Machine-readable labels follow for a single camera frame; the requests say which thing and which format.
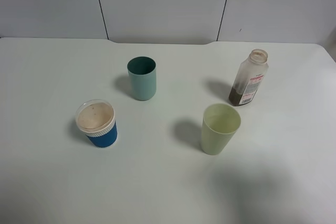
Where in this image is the clear plastic drink bottle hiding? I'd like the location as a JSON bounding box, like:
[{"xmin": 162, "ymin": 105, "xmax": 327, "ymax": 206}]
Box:
[{"xmin": 229, "ymin": 49, "xmax": 268, "ymax": 106}]

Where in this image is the teal plastic cup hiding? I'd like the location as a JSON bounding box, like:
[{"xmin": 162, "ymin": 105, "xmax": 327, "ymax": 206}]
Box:
[{"xmin": 127, "ymin": 56, "xmax": 156, "ymax": 101}]

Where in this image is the light green plastic cup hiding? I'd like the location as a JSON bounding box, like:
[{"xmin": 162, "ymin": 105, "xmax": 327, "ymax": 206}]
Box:
[{"xmin": 201, "ymin": 103, "xmax": 241, "ymax": 155}]

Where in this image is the blue cup with white rim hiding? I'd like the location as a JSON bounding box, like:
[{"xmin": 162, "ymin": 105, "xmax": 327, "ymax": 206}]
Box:
[{"xmin": 75, "ymin": 99, "xmax": 118, "ymax": 148}]

